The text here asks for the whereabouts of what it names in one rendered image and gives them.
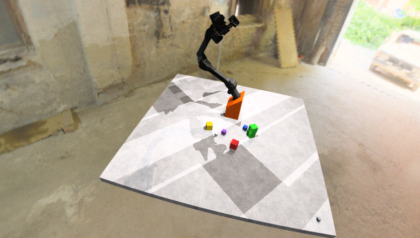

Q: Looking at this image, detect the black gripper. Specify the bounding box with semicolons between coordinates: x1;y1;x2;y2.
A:
210;15;239;44

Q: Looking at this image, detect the yellow block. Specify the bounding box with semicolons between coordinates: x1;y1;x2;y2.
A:
206;122;213;130

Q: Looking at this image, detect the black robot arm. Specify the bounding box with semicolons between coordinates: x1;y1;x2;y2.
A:
197;11;241;100

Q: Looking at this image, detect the green block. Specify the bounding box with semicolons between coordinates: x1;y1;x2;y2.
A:
248;124;258;134
246;129;256;138

